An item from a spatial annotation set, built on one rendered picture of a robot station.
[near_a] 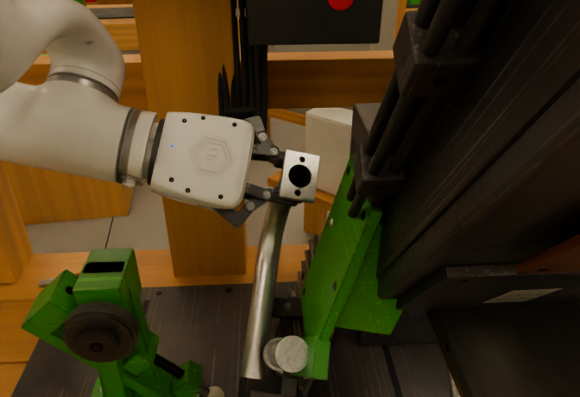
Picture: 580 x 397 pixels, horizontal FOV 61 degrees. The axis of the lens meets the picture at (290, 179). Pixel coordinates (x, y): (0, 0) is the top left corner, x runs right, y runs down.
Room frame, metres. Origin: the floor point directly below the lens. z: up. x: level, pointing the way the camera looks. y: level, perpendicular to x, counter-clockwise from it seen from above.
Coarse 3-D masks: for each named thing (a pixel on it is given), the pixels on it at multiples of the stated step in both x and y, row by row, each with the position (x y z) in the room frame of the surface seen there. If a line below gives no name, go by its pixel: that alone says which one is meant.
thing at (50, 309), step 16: (64, 272) 0.43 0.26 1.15; (48, 288) 0.42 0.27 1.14; (64, 288) 0.41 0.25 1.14; (48, 304) 0.38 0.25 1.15; (64, 304) 0.39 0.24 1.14; (32, 320) 0.38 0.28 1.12; (48, 320) 0.38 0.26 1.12; (64, 320) 0.38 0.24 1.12; (48, 336) 0.38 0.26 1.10; (144, 352) 0.40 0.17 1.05; (96, 368) 0.39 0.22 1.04; (128, 368) 0.39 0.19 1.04; (144, 368) 0.39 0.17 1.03; (160, 368) 0.42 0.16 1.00; (176, 368) 0.42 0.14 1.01; (192, 368) 0.43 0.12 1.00; (128, 384) 0.39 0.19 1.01; (144, 384) 0.39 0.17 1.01; (160, 384) 0.40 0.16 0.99; (176, 384) 0.41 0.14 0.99; (192, 384) 0.40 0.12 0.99
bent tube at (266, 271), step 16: (288, 160) 0.49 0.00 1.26; (304, 160) 0.50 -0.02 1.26; (288, 176) 0.53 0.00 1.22; (304, 176) 0.51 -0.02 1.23; (288, 192) 0.46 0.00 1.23; (304, 192) 0.47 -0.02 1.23; (272, 208) 0.54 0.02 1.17; (288, 208) 0.54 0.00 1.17; (272, 224) 0.54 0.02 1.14; (272, 240) 0.53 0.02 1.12; (272, 256) 0.52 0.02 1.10; (256, 272) 0.50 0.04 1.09; (272, 272) 0.50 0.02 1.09; (256, 288) 0.48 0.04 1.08; (272, 288) 0.49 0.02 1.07; (256, 304) 0.47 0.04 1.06; (272, 304) 0.47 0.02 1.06; (256, 320) 0.45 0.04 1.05; (256, 336) 0.44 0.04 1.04; (256, 352) 0.42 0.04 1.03; (256, 368) 0.41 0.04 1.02
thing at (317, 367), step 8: (304, 336) 0.40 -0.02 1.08; (312, 336) 0.38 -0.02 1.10; (312, 344) 0.37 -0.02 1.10; (320, 344) 0.36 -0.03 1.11; (328, 344) 0.37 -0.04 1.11; (312, 352) 0.36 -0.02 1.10; (320, 352) 0.36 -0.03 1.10; (328, 352) 0.36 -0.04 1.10; (312, 360) 0.35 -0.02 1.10; (320, 360) 0.35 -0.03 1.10; (328, 360) 0.35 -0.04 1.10; (304, 368) 0.37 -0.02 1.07; (312, 368) 0.35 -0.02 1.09; (320, 368) 0.35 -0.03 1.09; (304, 376) 0.36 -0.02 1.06; (312, 376) 0.34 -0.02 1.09; (320, 376) 0.34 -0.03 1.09
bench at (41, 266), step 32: (32, 256) 0.79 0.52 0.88; (64, 256) 0.79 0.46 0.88; (160, 256) 0.79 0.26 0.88; (256, 256) 0.79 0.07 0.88; (288, 256) 0.79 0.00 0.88; (0, 288) 0.70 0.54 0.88; (32, 288) 0.70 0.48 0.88; (0, 320) 0.62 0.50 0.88; (0, 352) 0.55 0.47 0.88; (32, 352) 0.55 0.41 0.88; (0, 384) 0.49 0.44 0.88
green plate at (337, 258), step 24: (336, 216) 0.46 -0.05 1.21; (360, 216) 0.39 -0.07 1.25; (336, 240) 0.43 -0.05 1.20; (360, 240) 0.37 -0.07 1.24; (312, 264) 0.47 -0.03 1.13; (336, 264) 0.40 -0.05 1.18; (360, 264) 0.37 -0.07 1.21; (312, 288) 0.44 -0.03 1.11; (336, 288) 0.38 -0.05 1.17; (360, 288) 0.38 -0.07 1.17; (312, 312) 0.41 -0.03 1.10; (336, 312) 0.37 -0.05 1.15; (360, 312) 0.38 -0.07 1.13; (384, 312) 0.38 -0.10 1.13
